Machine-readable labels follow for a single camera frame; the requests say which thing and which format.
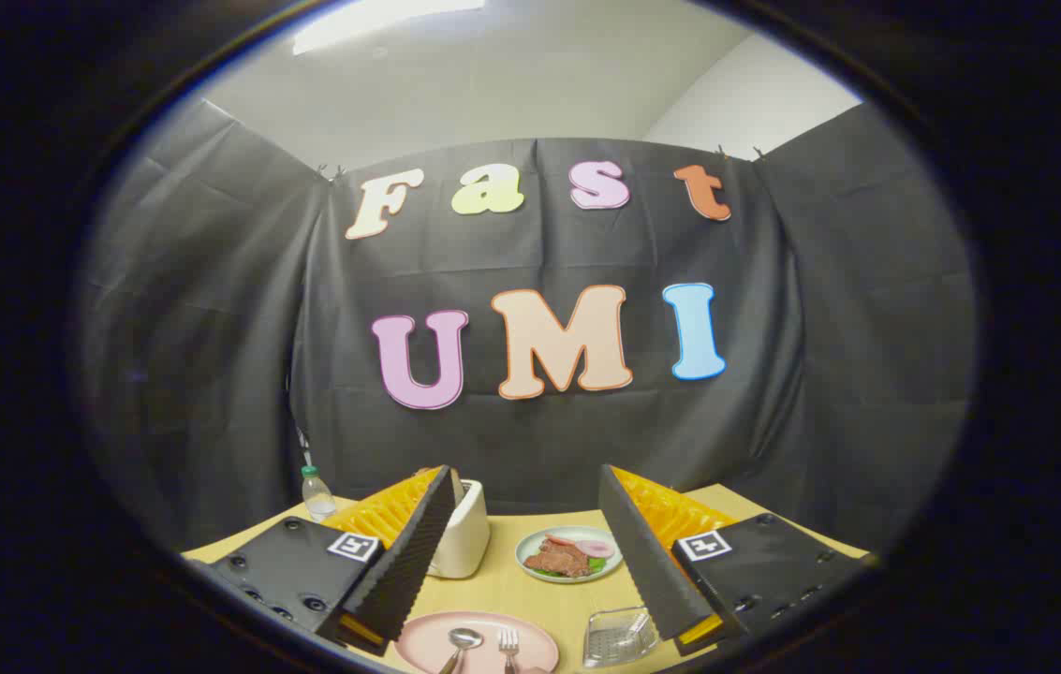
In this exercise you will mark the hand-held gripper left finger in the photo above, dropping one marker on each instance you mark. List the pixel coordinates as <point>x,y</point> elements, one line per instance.
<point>418,552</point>

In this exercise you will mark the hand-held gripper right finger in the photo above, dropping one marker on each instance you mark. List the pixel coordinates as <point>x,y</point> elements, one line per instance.
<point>642,552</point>

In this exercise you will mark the pink ham slice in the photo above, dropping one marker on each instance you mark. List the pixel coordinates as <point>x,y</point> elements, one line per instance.
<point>596,548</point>

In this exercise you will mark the green lettuce leaf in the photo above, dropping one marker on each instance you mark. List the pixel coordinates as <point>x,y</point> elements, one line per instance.
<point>596,564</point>

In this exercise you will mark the cream white toaster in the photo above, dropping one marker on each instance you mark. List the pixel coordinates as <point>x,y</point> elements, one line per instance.
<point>464,541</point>

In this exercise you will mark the toasted bread slice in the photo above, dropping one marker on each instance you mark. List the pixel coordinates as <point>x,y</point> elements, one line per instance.
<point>458,489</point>

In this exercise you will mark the brown meat slices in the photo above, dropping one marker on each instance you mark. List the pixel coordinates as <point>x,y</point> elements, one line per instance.
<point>556,560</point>

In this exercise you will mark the pink round plate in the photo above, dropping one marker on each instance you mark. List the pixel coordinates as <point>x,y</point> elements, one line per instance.
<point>427,646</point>

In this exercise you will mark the pale green food plate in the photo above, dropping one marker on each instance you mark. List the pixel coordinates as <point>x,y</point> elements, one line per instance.
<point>539,573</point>

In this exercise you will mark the clear plastic water bottle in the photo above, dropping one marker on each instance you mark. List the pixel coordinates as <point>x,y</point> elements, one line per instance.
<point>317,498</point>

